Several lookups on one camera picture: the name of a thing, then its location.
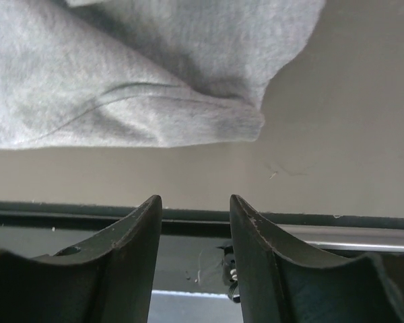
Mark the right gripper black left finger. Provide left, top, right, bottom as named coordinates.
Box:
left=0, top=195, right=162, bottom=322

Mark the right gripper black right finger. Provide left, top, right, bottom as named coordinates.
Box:
left=230, top=195, right=404, bottom=322

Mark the grey t shirt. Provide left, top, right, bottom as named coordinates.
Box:
left=0, top=1, right=325, bottom=149

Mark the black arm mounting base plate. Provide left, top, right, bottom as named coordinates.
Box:
left=0, top=202, right=404, bottom=293

